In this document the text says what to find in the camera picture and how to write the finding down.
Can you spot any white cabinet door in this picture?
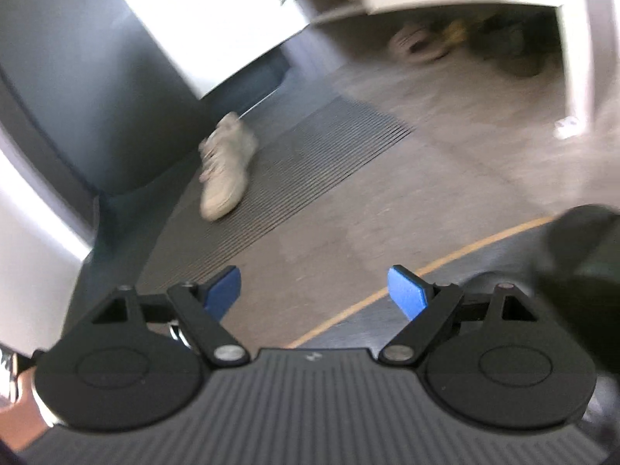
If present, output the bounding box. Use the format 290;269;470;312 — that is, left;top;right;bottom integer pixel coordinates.
125;0;308;99

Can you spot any black slide sandal front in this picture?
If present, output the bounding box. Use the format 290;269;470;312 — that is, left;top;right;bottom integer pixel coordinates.
533;205;619;374

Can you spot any grey floor mat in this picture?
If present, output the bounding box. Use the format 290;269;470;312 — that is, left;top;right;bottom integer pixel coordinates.
71;57;620;350

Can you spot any black shoe by cabinet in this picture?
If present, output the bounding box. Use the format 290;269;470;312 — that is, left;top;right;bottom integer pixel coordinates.
468;13;561;78

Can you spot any white sneaker rear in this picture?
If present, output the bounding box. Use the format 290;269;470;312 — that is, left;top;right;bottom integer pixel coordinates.
199;112;258;222

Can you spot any beige slipper by cabinet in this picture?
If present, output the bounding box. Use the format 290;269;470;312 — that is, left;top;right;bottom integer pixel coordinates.
388;24;450;64

